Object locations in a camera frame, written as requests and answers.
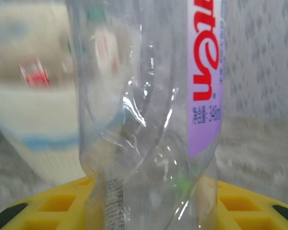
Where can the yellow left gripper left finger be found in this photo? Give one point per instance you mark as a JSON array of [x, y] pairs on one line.
[[57, 203]]

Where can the white carton red print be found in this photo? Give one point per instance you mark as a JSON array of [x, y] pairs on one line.
[[33, 73]]

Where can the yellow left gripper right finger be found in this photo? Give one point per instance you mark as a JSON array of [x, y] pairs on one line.
[[242, 206]]

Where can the clear water bottle purple label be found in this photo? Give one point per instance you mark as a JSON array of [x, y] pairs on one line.
[[146, 95]]

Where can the white plastic bin liner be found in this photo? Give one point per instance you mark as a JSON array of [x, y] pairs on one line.
[[26, 107]]

